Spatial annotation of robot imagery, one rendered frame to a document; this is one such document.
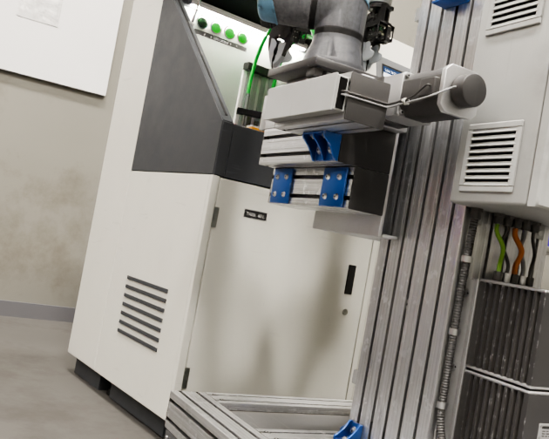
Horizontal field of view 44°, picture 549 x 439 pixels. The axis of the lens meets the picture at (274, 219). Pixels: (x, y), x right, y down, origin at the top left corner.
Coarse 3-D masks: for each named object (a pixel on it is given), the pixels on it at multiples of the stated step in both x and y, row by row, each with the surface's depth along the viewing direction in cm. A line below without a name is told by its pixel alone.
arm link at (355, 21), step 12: (312, 0) 155; (324, 0) 154; (336, 0) 154; (348, 0) 154; (360, 0) 155; (312, 12) 156; (324, 12) 155; (336, 12) 154; (348, 12) 154; (360, 12) 156; (312, 24) 158; (324, 24) 155; (336, 24) 154; (348, 24) 154; (360, 24) 156
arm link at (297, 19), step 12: (264, 0) 156; (276, 0) 155; (288, 0) 155; (300, 0) 155; (264, 12) 158; (276, 12) 157; (288, 12) 157; (300, 12) 156; (276, 24) 162; (288, 24) 161; (300, 24) 159
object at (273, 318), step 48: (240, 192) 200; (240, 240) 202; (288, 240) 212; (336, 240) 224; (240, 288) 203; (288, 288) 214; (336, 288) 226; (192, 336) 195; (240, 336) 204; (288, 336) 215; (336, 336) 227; (192, 384) 196; (240, 384) 206; (288, 384) 217; (336, 384) 229
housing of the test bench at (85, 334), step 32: (160, 0) 245; (128, 32) 265; (128, 64) 260; (128, 96) 255; (128, 128) 250; (128, 160) 245; (96, 224) 260; (96, 256) 254; (96, 288) 249; (96, 320) 245; (96, 352) 240; (96, 384) 243
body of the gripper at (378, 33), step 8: (376, 8) 218; (384, 8) 215; (392, 8) 217; (376, 16) 218; (384, 16) 215; (368, 24) 218; (376, 24) 216; (384, 24) 216; (368, 32) 219; (376, 32) 214; (384, 32) 217; (392, 32) 218; (368, 40) 220; (376, 40) 219; (384, 40) 217
